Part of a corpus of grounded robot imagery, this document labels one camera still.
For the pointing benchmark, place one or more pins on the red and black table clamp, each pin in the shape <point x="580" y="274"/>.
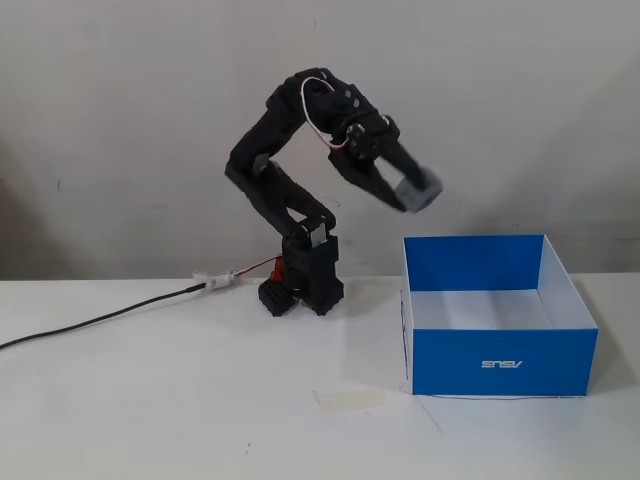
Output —
<point x="274" y="299"/>

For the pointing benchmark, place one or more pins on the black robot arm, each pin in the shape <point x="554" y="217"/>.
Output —
<point x="270" y="130"/>

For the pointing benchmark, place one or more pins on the clear tape patch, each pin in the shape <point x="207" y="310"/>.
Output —
<point x="350" y="398"/>

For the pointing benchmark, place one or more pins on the gray cube block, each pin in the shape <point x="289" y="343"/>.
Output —
<point x="424" y="197"/>

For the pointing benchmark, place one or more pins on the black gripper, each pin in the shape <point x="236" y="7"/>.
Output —
<point x="371" y="159"/>

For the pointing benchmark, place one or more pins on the blue and white cardboard box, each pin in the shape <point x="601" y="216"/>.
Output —
<point x="500" y="360"/>

